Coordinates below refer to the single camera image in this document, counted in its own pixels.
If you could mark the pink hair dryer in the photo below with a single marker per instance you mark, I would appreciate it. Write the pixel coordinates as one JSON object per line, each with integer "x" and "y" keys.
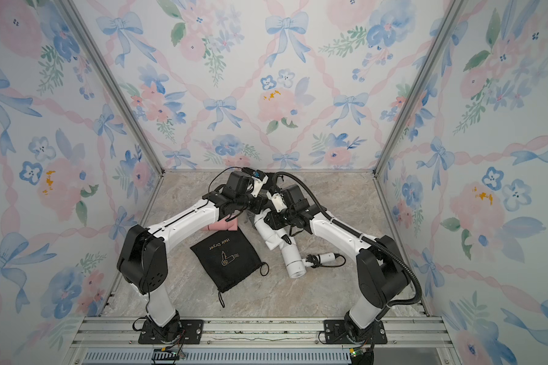
{"x": 223, "y": 225}

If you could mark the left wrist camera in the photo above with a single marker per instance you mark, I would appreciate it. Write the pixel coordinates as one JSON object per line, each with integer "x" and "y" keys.
{"x": 260, "y": 179}

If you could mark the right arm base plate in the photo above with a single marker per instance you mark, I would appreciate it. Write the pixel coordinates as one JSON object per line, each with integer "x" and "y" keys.
{"x": 341, "y": 332}

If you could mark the aluminium front rail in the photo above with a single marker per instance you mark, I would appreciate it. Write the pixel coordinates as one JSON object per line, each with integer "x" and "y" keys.
{"x": 399, "y": 340}

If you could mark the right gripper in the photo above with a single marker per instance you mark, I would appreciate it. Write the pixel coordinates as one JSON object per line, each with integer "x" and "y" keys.
{"x": 271, "y": 217}

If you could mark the black pouch in front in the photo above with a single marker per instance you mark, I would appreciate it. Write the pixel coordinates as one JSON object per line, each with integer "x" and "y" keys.
{"x": 228, "y": 258}

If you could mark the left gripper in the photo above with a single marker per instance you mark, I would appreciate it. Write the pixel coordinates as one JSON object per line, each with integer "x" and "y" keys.
{"x": 258, "y": 207}

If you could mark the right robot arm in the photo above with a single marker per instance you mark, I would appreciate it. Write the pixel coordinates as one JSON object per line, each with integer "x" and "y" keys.
{"x": 384, "y": 279}

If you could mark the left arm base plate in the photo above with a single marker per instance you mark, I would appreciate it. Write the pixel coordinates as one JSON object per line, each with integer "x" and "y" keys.
{"x": 182, "y": 331}

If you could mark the white hair dryer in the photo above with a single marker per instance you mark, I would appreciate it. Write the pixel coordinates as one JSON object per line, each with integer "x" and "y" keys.
{"x": 272, "y": 238}
{"x": 296, "y": 266}

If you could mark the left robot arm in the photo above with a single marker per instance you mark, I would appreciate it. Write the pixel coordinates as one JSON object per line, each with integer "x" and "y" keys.
{"x": 143, "y": 258}

